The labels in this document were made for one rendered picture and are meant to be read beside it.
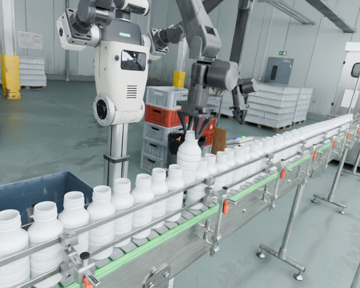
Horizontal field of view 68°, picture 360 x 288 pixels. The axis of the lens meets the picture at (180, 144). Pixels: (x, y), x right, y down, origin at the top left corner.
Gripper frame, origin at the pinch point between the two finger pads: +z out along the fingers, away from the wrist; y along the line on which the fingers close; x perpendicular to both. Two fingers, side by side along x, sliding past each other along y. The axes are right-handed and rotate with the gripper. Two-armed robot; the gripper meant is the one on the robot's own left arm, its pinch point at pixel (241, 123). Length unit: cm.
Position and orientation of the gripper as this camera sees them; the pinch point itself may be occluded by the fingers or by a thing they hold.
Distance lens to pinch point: 143.2
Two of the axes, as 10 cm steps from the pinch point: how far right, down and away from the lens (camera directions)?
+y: 6.6, -1.4, 7.3
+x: -7.3, 0.7, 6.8
